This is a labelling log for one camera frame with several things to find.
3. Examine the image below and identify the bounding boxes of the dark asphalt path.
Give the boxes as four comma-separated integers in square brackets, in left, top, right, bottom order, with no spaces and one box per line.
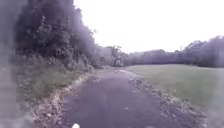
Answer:
[59,67,198,128]

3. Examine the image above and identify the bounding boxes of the wood of dark trees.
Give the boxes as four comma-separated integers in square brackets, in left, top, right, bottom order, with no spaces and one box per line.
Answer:
[0,0,116,69]

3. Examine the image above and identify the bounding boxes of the distant row of trees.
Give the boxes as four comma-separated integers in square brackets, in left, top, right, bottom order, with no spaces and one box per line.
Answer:
[114,35,224,69]

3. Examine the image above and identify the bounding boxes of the grass verge with leaves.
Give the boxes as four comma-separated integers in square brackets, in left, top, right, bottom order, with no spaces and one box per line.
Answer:
[0,59,98,128]

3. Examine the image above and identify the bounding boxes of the grass field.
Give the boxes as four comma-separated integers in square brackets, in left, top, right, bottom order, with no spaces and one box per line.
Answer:
[124,64,224,128]

